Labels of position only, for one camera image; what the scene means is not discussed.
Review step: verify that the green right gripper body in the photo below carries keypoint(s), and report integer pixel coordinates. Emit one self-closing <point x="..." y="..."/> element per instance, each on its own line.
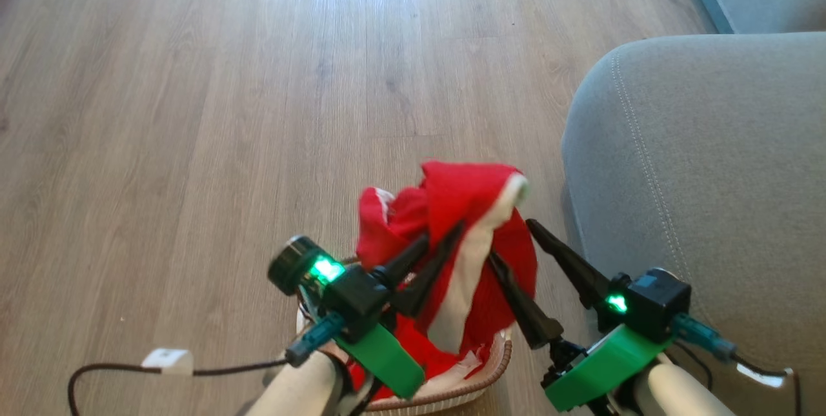
<point x="603" y="367"/>

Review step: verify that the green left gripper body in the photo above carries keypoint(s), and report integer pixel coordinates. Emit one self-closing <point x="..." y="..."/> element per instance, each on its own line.
<point x="387" y="361"/>

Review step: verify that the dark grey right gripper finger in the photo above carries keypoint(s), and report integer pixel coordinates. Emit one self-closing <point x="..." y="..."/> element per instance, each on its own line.
<point x="526" y="309"/>
<point x="571" y="267"/>

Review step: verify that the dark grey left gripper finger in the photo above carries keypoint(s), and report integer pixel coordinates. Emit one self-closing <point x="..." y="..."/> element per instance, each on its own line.
<point x="429" y="277"/>
<point x="400" y="266"/>

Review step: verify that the red garment with white trim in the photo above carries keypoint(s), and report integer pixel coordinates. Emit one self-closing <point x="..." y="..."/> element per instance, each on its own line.
<point x="452" y="197"/>

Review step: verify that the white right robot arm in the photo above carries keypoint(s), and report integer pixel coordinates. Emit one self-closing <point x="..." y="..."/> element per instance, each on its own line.
<point x="677" y="393"/>

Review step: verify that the wicker laundry basket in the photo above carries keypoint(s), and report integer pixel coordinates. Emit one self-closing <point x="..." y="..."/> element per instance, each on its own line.
<point x="481" y="382"/>

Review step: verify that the grey fabric ottoman seat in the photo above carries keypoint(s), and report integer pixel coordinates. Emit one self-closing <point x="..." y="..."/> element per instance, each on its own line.
<point x="710" y="177"/>

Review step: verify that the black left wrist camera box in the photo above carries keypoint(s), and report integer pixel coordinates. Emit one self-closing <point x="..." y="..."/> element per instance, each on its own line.
<point x="355" y="300"/>

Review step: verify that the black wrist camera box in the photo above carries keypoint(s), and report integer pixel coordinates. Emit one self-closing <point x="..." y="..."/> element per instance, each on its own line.
<point x="652" y="303"/>
<point x="355" y="300"/>

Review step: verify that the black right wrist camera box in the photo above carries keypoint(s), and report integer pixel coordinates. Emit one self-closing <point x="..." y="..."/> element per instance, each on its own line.
<point x="652" y="303"/>

